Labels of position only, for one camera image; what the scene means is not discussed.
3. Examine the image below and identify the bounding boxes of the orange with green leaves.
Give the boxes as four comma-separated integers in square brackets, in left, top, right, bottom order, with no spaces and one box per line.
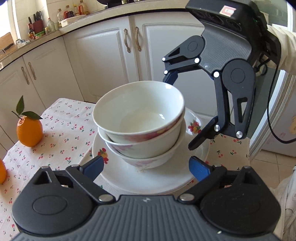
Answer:
[12,96,43,148]

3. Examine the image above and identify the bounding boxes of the orange without leaf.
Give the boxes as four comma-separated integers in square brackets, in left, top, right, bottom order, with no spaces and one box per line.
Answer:
[0,160,7,185]

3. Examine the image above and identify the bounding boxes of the white jacket sleeve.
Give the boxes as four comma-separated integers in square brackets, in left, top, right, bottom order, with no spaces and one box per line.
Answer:
[267,25,296,75]

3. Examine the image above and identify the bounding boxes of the glass bottle on counter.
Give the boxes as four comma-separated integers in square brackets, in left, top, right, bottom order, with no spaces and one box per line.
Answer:
[47,18,55,33]

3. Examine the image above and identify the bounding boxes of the white fruit-pattern plate stack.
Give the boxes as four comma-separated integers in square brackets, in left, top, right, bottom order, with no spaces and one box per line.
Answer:
[92,107,210,195]

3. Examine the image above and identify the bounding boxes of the white floral bowl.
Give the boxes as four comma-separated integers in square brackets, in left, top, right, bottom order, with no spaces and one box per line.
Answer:
[92,81,185,143]
[106,135,185,169]

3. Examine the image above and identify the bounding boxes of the cardboard box on counter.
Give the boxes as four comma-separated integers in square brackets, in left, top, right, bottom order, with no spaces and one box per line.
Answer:
[0,32,18,57]

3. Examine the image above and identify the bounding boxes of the white kitchen cabinets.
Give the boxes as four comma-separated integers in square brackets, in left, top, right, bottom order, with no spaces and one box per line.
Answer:
[1,12,204,156]

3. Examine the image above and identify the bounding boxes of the black cable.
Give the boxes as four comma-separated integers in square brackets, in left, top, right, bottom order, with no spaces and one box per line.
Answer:
[254,46,296,145]

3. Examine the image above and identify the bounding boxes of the red knife block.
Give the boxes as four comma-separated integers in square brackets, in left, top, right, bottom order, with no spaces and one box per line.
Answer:
[28,11,44,34]

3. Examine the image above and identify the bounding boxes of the cherry print tablecloth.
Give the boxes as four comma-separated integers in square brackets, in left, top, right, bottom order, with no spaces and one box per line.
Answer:
[1,98,250,240]

